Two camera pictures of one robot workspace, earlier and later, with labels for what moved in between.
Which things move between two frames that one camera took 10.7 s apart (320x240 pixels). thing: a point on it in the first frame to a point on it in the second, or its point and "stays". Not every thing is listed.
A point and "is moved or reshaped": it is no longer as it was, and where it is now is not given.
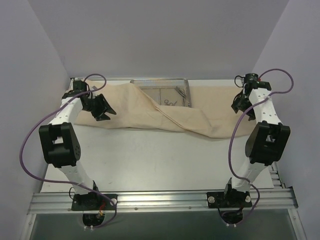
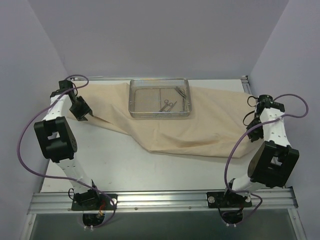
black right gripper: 240,104 to 253,131
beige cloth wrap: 211,111 is moved or reshaped
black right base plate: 228,199 stays
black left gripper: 99,107 to 81,110
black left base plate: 94,201 stays
